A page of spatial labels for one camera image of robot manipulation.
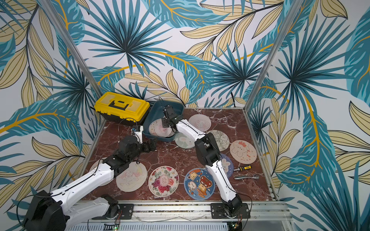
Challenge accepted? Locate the teal plastic storage tray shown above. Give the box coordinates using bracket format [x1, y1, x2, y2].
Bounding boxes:
[143, 100, 185, 142]

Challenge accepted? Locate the aluminium front frame rail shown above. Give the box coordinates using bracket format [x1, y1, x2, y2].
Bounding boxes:
[43, 201, 295, 231]

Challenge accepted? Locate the beige pink figure coaster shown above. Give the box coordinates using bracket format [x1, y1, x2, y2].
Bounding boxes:
[116, 162, 147, 192]

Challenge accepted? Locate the yellow black toolbox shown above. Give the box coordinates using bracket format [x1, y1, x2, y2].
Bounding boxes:
[94, 92, 150, 126]

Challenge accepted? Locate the right aluminium corner post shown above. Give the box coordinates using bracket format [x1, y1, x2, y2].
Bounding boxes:
[244, 0, 303, 113]

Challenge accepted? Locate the blue cartoon toast coaster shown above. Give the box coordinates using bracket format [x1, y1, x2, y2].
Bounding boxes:
[184, 168, 215, 201]

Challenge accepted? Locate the yellow black screwdriver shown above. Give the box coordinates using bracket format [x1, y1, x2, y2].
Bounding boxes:
[233, 165, 251, 172]

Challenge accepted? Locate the pink kitty round coaster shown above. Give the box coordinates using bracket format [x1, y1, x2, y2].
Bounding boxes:
[188, 114, 212, 132]

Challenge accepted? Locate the white floral round coaster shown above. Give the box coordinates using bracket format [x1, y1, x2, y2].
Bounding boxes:
[155, 127, 174, 138]

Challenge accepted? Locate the red rose floral coaster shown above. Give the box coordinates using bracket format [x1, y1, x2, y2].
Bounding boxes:
[148, 166, 179, 197]

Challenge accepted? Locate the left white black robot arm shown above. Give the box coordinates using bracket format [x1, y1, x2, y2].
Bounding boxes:
[22, 134, 156, 231]

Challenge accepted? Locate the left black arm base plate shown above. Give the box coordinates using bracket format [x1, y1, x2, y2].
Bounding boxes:
[109, 204, 134, 221]

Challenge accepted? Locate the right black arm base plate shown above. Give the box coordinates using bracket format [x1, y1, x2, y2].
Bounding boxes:
[211, 203, 251, 219]

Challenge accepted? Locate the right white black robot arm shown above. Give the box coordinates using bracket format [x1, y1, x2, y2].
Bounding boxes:
[162, 105, 243, 218]

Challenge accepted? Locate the left aluminium corner post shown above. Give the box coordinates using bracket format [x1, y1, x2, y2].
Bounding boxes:
[40, 0, 103, 98]

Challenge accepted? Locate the white animal round coaster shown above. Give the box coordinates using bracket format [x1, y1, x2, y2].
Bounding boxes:
[89, 157, 113, 187]

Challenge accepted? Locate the aluminium corner post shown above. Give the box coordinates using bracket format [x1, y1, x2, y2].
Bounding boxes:
[40, 0, 103, 98]
[244, 0, 303, 113]

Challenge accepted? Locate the green sketch round coaster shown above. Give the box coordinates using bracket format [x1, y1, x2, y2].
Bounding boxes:
[209, 130, 230, 152]

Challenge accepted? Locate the pink cartoon round coaster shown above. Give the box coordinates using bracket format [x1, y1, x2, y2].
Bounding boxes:
[156, 119, 164, 128]

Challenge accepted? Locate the pastel cartoon round coaster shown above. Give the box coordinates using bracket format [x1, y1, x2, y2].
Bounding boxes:
[148, 121, 158, 136]

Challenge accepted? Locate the pink bow bear coaster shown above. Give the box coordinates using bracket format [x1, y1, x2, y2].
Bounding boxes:
[229, 140, 257, 164]

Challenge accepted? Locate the purple bunny round coaster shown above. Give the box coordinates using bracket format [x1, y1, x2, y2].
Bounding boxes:
[221, 154, 234, 178]

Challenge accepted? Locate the green bunny round coaster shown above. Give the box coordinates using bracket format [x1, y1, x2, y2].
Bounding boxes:
[174, 132, 195, 149]

